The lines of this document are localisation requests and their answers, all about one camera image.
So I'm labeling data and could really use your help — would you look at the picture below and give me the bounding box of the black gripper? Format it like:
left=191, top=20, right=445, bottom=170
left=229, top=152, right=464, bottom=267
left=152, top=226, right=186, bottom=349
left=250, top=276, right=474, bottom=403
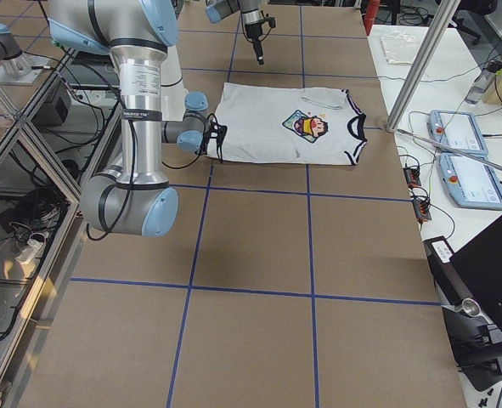
left=201, top=122, right=218, bottom=155
left=244, top=20, right=265, bottom=65

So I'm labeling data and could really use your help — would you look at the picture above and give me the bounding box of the grey cartoon print t-shirt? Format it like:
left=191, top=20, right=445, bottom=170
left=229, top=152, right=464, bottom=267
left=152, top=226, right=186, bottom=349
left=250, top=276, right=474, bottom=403
left=207, top=82, right=367, bottom=166

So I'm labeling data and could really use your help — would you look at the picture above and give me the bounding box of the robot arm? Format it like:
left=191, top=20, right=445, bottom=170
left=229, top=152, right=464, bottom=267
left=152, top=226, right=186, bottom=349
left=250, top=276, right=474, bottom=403
left=48, top=1, right=227, bottom=237
left=206, top=0, right=276, bottom=65

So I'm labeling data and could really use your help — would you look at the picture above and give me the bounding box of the red cylinder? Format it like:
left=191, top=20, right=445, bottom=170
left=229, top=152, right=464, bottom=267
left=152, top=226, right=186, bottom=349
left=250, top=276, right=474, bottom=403
left=363, top=0, right=381, bottom=36

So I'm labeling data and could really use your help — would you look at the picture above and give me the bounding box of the clear plastic bag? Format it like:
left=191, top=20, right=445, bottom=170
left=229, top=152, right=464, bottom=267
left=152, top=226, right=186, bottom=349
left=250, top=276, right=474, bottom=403
left=380, top=31, right=421, bottom=65

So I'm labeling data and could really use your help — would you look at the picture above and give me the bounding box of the brown table mat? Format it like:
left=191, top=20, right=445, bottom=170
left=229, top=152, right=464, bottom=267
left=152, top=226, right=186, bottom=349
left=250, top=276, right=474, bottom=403
left=19, top=3, right=465, bottom=407

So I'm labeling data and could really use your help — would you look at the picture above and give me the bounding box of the orange circuit board far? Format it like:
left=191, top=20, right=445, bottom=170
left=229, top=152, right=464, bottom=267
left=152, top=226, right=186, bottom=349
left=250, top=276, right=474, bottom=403
left=403, top=167, right=422, bottom=188

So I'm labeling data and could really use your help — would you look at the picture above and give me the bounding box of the orange circuit board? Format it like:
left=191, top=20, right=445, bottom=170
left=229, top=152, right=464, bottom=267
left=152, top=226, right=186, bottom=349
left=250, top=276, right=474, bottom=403
left=403, top=167, right=422, bottom=188
left=412, top=196, right=431, bottom=224

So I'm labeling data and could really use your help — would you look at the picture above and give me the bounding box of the white power strip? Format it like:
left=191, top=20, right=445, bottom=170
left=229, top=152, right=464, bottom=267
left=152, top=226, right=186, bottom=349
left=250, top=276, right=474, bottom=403
left=15, top=238, right=45, bottom=265

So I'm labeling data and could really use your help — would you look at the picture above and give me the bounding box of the far blue teach pendant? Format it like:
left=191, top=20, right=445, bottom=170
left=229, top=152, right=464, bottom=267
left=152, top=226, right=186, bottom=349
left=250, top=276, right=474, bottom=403
left=428, top=110, right=488, bottom=156

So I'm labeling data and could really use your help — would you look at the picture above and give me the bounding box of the blue teach pendant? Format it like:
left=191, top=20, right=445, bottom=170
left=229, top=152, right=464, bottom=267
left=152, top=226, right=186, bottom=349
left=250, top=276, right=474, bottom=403
left=428, top=110, right=488, bottom=156
left=439, top=153, right=502, bottom=210

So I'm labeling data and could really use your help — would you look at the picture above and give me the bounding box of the orange circuit board near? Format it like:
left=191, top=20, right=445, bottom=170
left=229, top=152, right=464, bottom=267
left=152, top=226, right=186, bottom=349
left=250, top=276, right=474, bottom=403
left=412, top=196, right=431, bottom=224

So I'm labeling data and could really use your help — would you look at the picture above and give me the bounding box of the clear water bottle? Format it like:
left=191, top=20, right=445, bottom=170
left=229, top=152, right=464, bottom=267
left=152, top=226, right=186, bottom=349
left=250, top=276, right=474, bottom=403
left=465, top=59, right=502, bottom=105

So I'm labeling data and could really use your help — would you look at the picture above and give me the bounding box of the near blue teach pendant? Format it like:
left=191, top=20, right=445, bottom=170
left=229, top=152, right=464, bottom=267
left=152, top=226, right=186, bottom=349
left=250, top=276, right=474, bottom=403
left=439, top=153, right=502, bottom=210

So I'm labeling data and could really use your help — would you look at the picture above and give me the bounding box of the black laptop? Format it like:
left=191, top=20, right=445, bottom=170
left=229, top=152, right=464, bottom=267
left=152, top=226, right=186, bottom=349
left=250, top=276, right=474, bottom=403
left=424, top=215, right=502, bottom=326

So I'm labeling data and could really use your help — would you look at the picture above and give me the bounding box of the black monitor stand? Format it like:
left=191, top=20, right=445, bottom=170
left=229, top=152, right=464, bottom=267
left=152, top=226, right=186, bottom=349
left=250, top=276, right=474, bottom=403
left=442, top=298, right=502, bottom=391

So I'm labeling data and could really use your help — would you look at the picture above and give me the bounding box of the aluminium frame post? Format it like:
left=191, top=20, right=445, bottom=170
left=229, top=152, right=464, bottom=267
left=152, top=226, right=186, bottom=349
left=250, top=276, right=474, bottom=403
left=385, top=0, right=460, bottom=133

